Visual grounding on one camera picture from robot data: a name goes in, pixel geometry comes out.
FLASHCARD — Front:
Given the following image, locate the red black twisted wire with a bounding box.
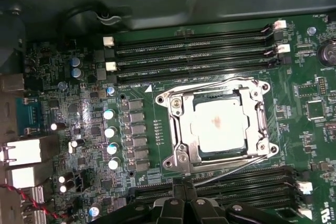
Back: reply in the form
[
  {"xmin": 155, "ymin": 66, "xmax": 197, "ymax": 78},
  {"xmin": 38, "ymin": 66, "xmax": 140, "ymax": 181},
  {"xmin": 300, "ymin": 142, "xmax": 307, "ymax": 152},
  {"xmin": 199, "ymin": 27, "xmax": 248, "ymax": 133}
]
[{"xmin": 0, "ymin": 184, "xmax": 62, "ymax": 221}]

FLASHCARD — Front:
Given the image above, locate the metal CPU socket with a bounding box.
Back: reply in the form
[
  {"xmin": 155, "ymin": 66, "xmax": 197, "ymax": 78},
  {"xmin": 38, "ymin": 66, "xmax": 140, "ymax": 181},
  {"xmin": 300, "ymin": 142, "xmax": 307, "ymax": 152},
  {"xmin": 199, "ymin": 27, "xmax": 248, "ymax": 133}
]
[{"xmin": 154, "ymin": 77, "xmax": 279, "ymax": 176}]

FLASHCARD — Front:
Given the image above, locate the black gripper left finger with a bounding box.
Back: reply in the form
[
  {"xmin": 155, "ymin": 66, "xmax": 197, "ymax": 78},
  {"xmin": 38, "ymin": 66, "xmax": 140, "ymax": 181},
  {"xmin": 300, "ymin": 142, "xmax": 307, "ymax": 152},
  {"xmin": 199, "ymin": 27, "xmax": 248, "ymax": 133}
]
[{"xmin": 98, "ymin": 177, "xmax": 186, "ymax": 224}]

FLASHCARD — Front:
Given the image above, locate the black looped cable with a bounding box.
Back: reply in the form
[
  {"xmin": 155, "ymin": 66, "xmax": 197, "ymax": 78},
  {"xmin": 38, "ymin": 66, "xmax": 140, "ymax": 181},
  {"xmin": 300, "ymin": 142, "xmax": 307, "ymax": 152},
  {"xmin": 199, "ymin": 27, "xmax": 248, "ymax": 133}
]
[{"xmin": 61, "ymin": 1, "xmax": 132, "ymax": 29}]

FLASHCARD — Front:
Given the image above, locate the round coin battery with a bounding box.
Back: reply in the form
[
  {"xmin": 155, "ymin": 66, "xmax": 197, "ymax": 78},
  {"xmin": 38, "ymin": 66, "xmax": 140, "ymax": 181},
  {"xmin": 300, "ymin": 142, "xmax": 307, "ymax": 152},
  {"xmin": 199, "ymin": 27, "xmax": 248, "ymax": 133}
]
[{"xmin": 317, "ymin": 38, "xmax": 336, "ymax": 68}]

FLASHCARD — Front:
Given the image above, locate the silver topped CPU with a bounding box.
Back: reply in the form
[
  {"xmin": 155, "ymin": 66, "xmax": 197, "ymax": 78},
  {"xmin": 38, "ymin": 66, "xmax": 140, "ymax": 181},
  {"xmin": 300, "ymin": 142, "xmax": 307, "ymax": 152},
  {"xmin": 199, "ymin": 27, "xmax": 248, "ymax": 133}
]
[{"xmin": 193, "ymin": 98, "xmax": 250, "ymax": 154}]

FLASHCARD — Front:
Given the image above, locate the green motherboard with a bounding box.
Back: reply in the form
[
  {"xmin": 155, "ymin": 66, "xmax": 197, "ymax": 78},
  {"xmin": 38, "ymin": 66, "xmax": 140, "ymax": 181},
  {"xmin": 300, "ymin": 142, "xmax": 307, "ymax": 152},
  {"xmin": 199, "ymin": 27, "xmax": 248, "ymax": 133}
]
[{"xmin": 22, "ymin": 14, "xmax": 336, "ymax": 224}]

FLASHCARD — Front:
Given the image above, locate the metal locking lever wire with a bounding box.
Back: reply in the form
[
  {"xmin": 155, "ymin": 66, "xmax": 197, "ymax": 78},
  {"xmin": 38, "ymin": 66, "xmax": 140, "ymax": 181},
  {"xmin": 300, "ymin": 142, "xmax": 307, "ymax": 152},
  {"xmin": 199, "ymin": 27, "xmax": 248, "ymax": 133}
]
[
  {"xmin": 164, "ymin": 77, "xmax": 257, "ymax": 98},
  {"xmin": 193, "ymin": 153, "xmax": 268, "ymax": 186}
]

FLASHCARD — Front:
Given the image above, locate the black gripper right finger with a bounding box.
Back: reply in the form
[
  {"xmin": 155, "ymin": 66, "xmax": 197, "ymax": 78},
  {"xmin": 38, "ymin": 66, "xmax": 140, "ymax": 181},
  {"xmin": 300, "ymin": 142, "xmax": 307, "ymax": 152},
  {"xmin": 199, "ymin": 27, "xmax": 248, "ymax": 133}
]
[{"xmin": 185, "ymin": 178, "xmax": 288, "ymax": 224}]

